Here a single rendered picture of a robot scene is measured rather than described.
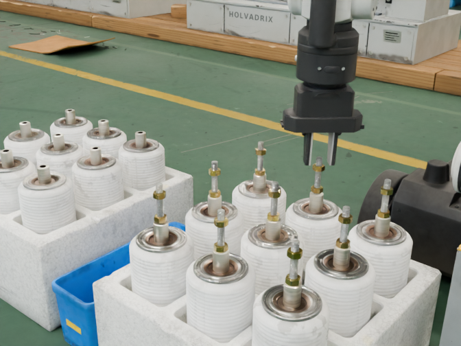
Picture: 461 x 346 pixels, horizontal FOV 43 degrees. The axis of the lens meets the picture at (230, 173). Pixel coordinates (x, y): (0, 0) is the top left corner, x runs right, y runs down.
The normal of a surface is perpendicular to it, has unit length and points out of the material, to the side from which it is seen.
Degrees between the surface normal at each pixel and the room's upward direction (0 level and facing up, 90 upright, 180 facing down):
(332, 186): 0
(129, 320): 90
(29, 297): 90
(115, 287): 0
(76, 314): 92
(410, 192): 45
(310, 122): 90
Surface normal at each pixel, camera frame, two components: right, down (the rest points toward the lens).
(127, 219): 0.78, 0.25
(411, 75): -0.64, 0.30
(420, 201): -0.45, -0.43
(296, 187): 0.01, -0.92
